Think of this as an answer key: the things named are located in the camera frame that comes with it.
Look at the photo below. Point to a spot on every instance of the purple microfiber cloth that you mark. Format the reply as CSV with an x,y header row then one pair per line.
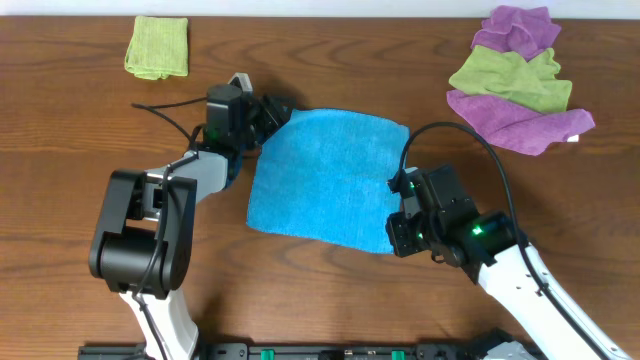
x,y
527,32
514,127

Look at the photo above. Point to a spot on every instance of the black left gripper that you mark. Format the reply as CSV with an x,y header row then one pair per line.
x,y
270,115

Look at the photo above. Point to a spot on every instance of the blue microfiber cloth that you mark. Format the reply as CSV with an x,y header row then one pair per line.
x,y
324,175

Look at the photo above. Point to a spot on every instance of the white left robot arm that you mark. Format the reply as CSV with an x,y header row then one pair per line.
x,y
144,235

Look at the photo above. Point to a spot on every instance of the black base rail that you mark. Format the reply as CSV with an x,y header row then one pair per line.
x,y
496,344

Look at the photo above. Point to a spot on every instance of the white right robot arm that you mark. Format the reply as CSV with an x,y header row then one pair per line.
x,y
439,217

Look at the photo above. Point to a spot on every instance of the crumpled green microfiber cloth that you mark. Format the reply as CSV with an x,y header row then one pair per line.
x,y
532,84

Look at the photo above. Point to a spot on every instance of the lower purple microfiber cloth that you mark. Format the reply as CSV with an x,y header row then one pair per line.
x,y
514,127

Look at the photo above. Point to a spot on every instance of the folded green microfiber cloth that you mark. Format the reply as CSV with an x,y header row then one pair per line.
x,y
158,48

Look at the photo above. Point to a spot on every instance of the upper purple microfiber cloth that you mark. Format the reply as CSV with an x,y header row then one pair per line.
x,y
527,32

